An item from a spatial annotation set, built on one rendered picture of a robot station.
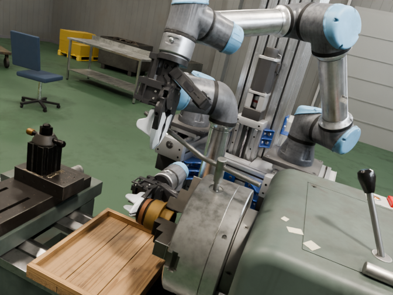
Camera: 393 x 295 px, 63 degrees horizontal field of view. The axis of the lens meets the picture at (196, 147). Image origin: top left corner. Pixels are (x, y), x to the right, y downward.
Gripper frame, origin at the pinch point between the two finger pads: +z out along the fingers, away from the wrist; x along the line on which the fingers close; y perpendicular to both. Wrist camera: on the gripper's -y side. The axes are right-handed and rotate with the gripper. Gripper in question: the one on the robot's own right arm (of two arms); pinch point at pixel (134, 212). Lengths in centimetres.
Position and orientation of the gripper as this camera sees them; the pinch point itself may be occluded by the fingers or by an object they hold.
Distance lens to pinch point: 90.2
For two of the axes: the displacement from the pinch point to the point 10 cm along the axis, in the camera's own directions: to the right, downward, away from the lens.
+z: -3.6, 2.4, -9.0
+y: -9.1, -3.2, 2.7
